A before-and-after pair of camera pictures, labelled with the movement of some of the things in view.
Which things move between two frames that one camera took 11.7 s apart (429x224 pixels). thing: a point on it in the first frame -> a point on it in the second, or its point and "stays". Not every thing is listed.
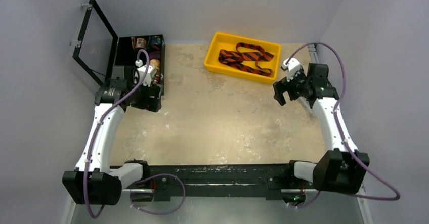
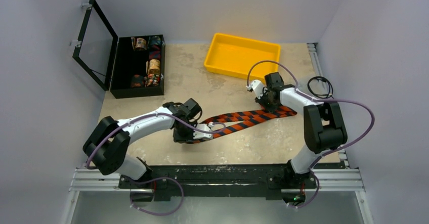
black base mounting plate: (176, 182) stays
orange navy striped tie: (247, 50) -> (260, 116)
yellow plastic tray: (222, 41) stays
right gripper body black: (286, 88) -> (268, 97)
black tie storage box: (128, 47) stays
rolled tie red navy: (155, 54) stays
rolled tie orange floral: (138, 43) stays
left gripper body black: (141, 99) -> (185, 133)
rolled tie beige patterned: (156, 63) stays
